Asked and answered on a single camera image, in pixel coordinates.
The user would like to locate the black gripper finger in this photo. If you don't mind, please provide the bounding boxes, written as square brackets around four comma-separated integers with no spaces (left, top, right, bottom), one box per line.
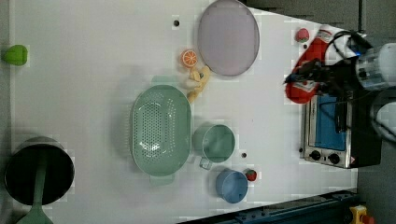
[284,59,323,84]

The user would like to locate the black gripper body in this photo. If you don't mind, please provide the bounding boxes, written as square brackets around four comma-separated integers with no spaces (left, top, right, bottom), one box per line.
[320,59,361,96]

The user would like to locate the red ketchup bottle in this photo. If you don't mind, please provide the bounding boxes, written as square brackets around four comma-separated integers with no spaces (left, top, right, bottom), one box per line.
[285,24,333,104]

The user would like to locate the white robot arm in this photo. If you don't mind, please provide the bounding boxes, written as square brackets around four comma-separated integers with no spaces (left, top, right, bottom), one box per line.
[285,31,395,104]

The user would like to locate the green oval strainer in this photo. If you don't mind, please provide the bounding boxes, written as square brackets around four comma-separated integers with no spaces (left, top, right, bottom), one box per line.
[131,76,191,186]

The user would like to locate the pink peach toy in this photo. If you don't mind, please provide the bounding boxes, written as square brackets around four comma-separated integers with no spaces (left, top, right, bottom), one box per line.
[295,28,310,43]

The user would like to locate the silver toaster oven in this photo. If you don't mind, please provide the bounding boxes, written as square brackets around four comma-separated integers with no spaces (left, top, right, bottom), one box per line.
[301,91,382,169]

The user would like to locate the purple round plate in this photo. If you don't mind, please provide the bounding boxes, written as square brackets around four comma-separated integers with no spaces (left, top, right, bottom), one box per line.
[197,0,260,76]

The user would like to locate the yellow banana bunch toy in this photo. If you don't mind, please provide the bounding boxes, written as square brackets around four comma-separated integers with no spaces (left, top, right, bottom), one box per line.
[187,65,211,103]

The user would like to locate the green cup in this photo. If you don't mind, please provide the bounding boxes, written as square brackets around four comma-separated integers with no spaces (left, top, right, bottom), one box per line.
[192,124,235,170]

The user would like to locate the small red strawberry toy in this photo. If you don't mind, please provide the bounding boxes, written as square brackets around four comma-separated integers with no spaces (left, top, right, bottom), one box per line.
[245,169,258,181]

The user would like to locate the orange slice toy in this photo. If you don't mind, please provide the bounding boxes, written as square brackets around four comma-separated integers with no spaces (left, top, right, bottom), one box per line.
[180,49,197,68]

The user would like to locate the yellow red clamp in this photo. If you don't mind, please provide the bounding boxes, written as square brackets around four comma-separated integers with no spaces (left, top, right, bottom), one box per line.
[349,205,375,224]

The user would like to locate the blue cup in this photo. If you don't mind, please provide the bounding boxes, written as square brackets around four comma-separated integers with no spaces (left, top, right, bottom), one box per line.
[216,169,248,203]

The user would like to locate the green pepper toy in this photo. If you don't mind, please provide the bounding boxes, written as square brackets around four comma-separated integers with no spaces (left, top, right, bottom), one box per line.
[2,45,28,66]

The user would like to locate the black pot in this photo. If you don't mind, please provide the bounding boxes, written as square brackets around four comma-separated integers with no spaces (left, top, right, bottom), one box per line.
[4,136,75,205]

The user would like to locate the green spatula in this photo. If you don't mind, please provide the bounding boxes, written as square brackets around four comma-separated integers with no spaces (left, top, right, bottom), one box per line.
[16,152,53,224]

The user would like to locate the black cable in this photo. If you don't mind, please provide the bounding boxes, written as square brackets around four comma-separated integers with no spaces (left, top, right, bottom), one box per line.
[330,29,372,60]

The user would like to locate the blue metal frame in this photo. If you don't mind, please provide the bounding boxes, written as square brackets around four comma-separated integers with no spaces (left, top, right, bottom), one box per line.
[178,190,360,224]

